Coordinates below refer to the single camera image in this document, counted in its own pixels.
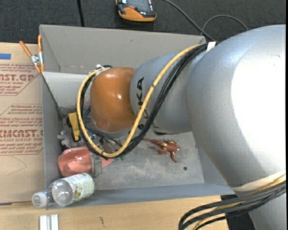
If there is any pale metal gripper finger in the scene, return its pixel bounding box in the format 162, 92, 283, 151
90, 152, 104, 177

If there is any red-brown toy figure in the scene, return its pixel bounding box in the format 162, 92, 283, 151
143, 137, 180, 163

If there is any clear plastic bottle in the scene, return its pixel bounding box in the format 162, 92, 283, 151
32, 172, 96, 209

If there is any brown cardboard board red print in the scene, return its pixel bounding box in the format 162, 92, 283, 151
0, 41, 46, 206

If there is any grey metal bin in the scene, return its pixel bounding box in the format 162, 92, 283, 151
39, 24, 236, 210

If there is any white and grey toy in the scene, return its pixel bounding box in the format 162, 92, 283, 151
56, 129, 72, 151

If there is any yellow and black tool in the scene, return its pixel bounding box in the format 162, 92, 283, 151
66, 112, 82, 142

